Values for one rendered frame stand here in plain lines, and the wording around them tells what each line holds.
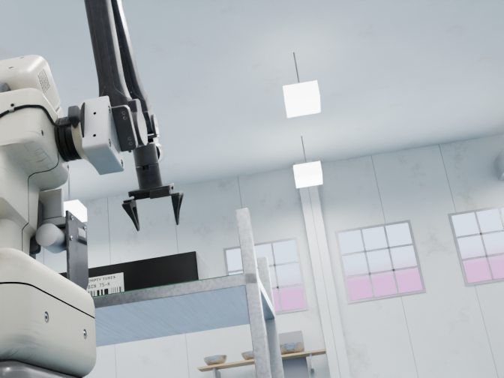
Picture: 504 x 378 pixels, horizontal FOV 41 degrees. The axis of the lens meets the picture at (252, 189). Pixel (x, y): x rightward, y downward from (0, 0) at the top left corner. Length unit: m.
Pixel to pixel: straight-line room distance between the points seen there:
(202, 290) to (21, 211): 0.46
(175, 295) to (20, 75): 0.57
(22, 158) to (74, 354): 0.50
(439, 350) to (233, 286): 10.00
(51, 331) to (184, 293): 0.75
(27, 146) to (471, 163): 11.44
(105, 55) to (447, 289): 10.47
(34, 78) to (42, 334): 0.70
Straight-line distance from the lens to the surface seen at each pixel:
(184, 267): 1.70
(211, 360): 10.80
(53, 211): 1.37
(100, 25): 1.46
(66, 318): 0.87
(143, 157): 1.63
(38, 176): 1.33
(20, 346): 0.76
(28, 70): 1.39
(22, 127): 1.26
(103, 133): 1.27
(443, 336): 11.48
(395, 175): 12.15
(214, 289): 1.52
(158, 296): 1.55
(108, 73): 1.45
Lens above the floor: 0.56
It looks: 22 degrees up
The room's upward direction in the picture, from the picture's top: 8 degrees counter-clockwise
